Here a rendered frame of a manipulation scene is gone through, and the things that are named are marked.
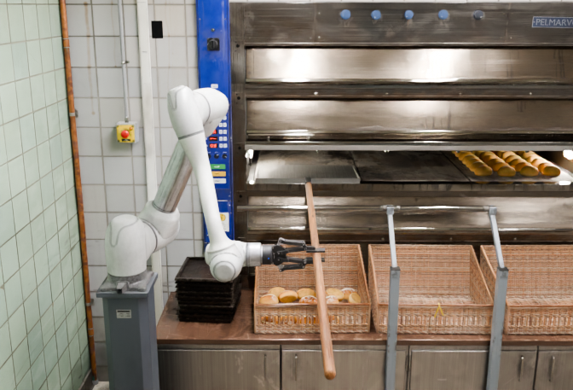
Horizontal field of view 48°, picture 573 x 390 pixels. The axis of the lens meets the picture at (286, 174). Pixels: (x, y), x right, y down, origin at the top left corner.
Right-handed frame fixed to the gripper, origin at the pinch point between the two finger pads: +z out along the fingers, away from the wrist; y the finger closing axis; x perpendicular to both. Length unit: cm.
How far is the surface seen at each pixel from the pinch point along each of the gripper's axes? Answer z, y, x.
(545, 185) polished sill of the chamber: 124, 0, -99
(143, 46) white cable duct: -83, -71, -98
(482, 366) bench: 81, 74, -45
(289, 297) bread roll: -10, 55, -79
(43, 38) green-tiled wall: -123, -76, -74
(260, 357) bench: -23, 70, -45
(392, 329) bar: 37, 52, -39
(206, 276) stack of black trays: -50, 38, -65
